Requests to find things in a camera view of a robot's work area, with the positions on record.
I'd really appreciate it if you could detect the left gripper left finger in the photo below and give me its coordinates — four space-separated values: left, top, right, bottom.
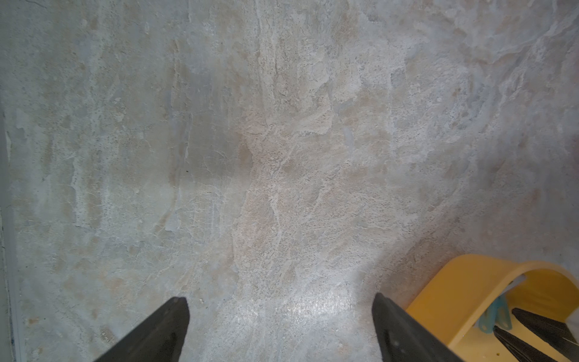
96 297 190 362

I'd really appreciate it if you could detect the yellow plastic storage box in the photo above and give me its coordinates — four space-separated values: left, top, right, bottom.
407 254 578 361

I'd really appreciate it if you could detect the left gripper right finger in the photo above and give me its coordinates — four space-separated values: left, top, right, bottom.
372 293 461 362

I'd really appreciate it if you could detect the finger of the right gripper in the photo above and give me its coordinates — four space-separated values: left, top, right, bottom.
493 326 556 362
512 308 578 361

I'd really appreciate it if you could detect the teal clothespin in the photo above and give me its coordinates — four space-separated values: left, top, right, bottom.
475 295 513 334

